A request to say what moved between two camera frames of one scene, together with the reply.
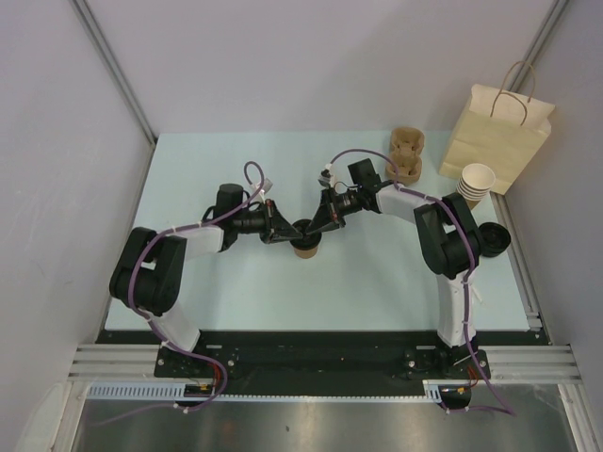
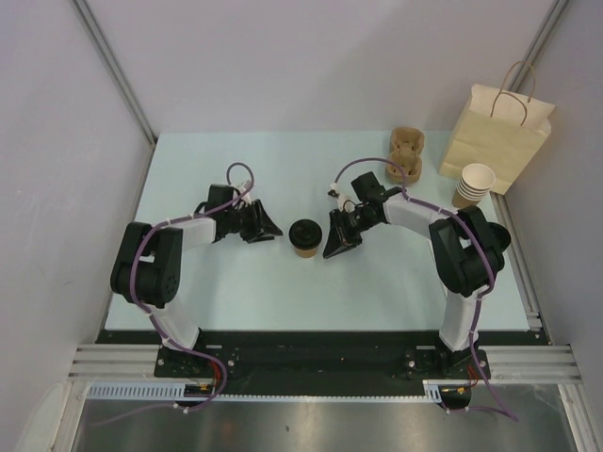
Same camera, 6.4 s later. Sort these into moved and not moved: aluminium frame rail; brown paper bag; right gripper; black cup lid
Moved: right gripper
Not moved: aluminium frame rail; black cup lid; brown paper bag
